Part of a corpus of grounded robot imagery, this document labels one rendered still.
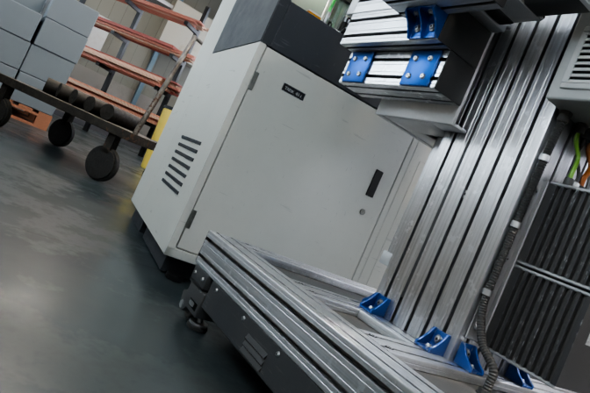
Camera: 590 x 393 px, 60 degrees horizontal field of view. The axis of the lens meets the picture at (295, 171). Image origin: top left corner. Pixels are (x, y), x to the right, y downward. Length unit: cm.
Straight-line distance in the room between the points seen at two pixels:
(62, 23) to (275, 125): 374
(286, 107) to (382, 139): 39
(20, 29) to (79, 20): 49
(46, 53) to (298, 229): 380
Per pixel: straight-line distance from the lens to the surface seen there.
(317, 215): 177
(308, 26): 172
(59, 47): 518
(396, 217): 194
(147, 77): 715
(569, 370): 106
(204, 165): 160
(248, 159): 164
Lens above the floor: 40
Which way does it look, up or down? 2 degrees up
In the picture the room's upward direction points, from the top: 24 degrees clockwise
